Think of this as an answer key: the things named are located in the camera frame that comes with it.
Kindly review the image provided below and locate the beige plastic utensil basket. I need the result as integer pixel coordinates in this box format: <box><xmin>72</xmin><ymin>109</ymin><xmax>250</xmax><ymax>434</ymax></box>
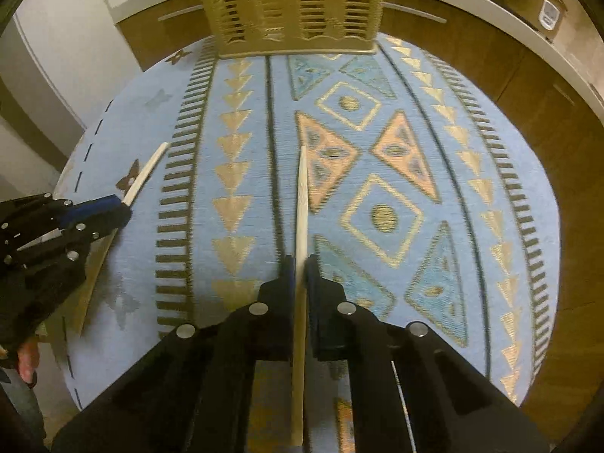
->
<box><xmin>190</xmin><ymin>0</ymin><xmax>389</xmax><ymax>60</ymax></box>

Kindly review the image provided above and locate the person's left hand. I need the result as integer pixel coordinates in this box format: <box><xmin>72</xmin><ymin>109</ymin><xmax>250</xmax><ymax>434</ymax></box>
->
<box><xmin>13</xmin><ymin>334</ymin><xmax>42</xmax><ymax>390</ymax></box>

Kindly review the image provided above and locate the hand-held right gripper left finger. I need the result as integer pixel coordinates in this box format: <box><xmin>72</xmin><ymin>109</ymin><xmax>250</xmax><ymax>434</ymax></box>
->
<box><xmin>51</xmin><ymin>254</ymin><xmax>297</xmax><ymax>453</ymax></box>

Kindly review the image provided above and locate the metal cabinet handle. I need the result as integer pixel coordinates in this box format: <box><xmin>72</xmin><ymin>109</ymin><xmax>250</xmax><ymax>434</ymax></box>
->
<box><xmin>551</xmin><ymin>82</ymin><xmax>577</xmax><ymax>105</ymax></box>
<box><xmin>383</xmin><ymin>2</ymin><xmax>447</xmax><ymax>25</ymax></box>
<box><xmin>157</xmin><ymin>6</ymin><xmax>207</xmax><ymax>23</ymax></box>

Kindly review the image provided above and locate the blue patterned tablecloth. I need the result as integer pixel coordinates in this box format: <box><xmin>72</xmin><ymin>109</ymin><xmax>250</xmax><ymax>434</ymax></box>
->
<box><xmin>52</xmin><ymin>33</ymin><xmax>563</xmax><ymax>453</ymax></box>

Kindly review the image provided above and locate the metal pot with label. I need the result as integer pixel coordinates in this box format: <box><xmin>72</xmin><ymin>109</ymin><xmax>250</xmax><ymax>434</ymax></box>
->
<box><xmin>491</xmin><ymin>0</ymin><xmax>570</xmax><ymax>42</ymax></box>

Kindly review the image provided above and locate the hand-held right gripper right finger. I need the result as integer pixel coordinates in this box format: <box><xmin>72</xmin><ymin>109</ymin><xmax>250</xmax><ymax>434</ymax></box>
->
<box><xmin>305</xmin><ymin>255</ymin><xmax>550</xmax><ymax>453</ymax></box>

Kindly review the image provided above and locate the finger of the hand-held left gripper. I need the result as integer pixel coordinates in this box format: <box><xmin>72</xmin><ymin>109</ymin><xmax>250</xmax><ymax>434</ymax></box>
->
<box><xmin>61</xmin><ymin>206</ymin><xmax>134</xmax><ymax>248</ymax></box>
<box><xmin>0</xmin><ymin>193</ymin><xmax>122</xmax><ymax>246</ymax></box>

